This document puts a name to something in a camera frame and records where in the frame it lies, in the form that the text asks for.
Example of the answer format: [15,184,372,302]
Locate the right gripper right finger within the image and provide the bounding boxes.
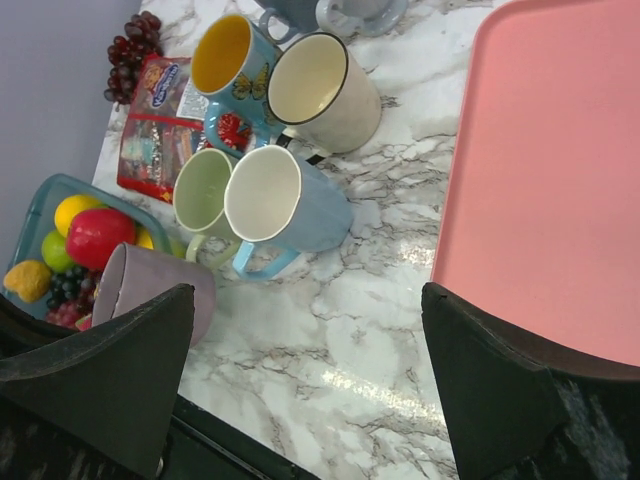
[421,282,639,479]

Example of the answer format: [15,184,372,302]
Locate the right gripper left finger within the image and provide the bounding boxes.
[1,284,194,479]

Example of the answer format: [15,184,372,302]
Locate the purple mug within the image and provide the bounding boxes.
[91,243,216,346]

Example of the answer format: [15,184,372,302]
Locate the light green mug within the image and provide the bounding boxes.
[172,148,241,270]

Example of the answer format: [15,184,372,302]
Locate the light blue faceted mug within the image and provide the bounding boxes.
[224,145,354,281]

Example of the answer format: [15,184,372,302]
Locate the blue butterfly mug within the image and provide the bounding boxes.
[191,14,284,158]

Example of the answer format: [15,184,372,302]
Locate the cream mug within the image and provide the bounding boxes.
[267,32,382,164]

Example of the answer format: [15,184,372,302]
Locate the grey-blue mug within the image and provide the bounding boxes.
[315,0,409,37]

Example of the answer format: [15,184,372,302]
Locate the dark blue-grey mug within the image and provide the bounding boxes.
[256,0,319,45]

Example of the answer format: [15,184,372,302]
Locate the purple grapes in bowl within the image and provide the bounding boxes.
[44,265,102,331]

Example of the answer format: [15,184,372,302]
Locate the orange fruit in bowl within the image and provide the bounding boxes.
[3,260,52,303]

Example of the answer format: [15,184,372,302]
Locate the green fruit in bowl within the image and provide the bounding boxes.
[41,230,75,273]

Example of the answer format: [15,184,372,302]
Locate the red apple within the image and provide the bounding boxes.
[65,207,136,270]

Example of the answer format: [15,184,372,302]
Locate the yellow lemon upper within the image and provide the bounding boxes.
[135,226,154,250]

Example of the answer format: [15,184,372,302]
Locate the pink tray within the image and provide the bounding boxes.
[432,0,639,365]

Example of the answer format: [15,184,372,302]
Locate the teal plastic fruit bowl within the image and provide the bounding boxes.
[0,173,174,321]

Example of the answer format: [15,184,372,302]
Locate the red candy bag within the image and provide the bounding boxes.
[117,54,211,203]

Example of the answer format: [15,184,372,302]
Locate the dark grapes on table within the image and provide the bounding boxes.
[103,10,164,105]

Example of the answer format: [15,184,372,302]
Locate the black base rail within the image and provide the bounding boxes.
[158,396,316,480]

